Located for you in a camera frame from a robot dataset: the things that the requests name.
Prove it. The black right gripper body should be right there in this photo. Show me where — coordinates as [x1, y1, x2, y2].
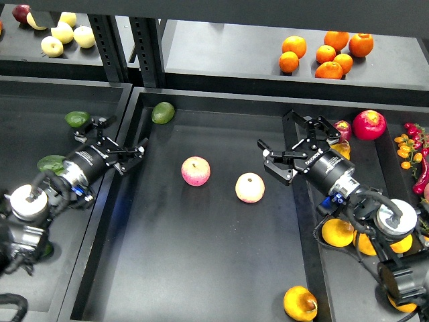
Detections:
[294, 148, 361, 199]

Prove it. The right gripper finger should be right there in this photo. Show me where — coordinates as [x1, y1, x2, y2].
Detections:
[257, 139, 308, 186]
[292, 111, 341, 150]

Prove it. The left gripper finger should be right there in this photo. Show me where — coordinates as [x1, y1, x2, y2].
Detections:
[74, 115, 116, 146]
[106, 138, 149, 174]

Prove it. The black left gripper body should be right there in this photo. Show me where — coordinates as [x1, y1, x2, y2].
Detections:
[62, 140, 117, 186]

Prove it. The dark green avocado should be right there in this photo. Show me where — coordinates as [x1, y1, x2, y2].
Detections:
[43, 242, 54, 258]

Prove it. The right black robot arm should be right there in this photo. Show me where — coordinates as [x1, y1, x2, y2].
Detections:
[257, 110, 428, 321]

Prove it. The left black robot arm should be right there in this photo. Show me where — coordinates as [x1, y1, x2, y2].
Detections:
[1, 117, 148, 275]

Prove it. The green avocado top left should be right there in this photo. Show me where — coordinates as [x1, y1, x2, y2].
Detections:
[64, 111, 90, 128]

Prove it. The green avocado at tray corner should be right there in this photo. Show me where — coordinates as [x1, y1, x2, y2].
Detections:
[151, 102, 175, 124]

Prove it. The pale yellow pear front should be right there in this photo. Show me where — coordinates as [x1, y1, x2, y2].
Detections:
[40, 36, 64, 58]

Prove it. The pale yellow pear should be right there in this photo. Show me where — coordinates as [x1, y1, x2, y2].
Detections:
[40, 36, 64, 58]
[74, 25, 96, 49]
[50, 21, 74, 44]
[59, 11, 77, 28]

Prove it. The pale yellow pear right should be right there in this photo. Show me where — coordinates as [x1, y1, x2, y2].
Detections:
[74, 25, 96, 49]

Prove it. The pale yellow pear middle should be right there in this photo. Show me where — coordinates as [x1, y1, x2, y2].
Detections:
[50, 21, 74, 44]

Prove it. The pale yellow pear back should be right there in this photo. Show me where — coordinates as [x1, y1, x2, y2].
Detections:
[59, 11, 77, 28]

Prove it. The pale yellow pear half hidden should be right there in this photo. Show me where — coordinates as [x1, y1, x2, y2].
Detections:
[26, 12, 48, 31]

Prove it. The pale pink yellow apple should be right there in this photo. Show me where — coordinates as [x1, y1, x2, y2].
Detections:
[235, 172, 265, 203]

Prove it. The bright red apple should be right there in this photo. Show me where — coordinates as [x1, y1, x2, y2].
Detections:
[352, 109, 387, 140]

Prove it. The orange front bottom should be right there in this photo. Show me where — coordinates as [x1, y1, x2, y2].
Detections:
[315, 61, 343, 79]

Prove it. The orange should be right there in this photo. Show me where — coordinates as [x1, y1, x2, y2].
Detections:
[282, 36, 307, 59]
[349, 33, 374, 58]
[315, 61, 343, 79]
[324, 31, 349, 52]
[278, 51, 299, 73]

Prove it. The black left tray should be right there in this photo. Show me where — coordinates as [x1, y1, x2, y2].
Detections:
[1, 76, 131, 321]

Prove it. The black tray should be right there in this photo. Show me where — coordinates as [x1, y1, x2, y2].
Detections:
[282, 103, 428, 321]
[58, 88, 310, 321]
[1, 76, 131, 321]

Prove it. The orange lower left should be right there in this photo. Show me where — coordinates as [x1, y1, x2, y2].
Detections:
[278, 51, 299, 73]

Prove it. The pink red apple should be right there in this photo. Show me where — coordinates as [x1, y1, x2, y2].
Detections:
[181, 156, 211, 186]

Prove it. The orange right small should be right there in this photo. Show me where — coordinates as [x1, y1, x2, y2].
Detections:
[333, 54, 353, 75]

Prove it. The orange small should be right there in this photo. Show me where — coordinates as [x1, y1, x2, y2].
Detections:
[316, 44, 336, 64]
[333, 54, 353, 75]

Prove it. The orange centre small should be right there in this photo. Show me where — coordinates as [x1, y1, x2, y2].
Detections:
[316, 44, 336, 64]

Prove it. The cherry tomato bunch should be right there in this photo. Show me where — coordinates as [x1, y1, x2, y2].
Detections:
[394, 122, 428, 170]

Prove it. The orange top left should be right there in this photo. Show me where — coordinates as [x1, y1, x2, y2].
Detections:
[282, 36, 307, 59]

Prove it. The black right tray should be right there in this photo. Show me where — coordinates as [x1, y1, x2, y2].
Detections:
[282, 103, 428, 321]

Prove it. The red chili pepper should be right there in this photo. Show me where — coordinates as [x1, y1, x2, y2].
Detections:
[412, 158, 428, 195]

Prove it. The orange top centre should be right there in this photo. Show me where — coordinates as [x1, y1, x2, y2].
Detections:
[324, 31, 349, 52]

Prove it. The orange top right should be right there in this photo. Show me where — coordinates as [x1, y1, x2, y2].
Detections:
[349, 33, 374, 58]

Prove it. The black centre tray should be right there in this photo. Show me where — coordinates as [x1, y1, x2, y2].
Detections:
[58, 88, 310, 321]

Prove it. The black shelf upright left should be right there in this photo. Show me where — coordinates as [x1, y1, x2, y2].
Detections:
[88, 14, 129, 83]

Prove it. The black shelf upright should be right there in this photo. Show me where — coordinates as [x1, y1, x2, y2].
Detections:
[88, 14, 129, 83]
[129, 17, 166, 89]

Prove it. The black shelf upright right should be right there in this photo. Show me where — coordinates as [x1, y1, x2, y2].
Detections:
[129, 17, 166, 89]

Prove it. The dark red apple on shelf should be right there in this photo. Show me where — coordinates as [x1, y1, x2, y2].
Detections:
[12, 4, 30, 24]

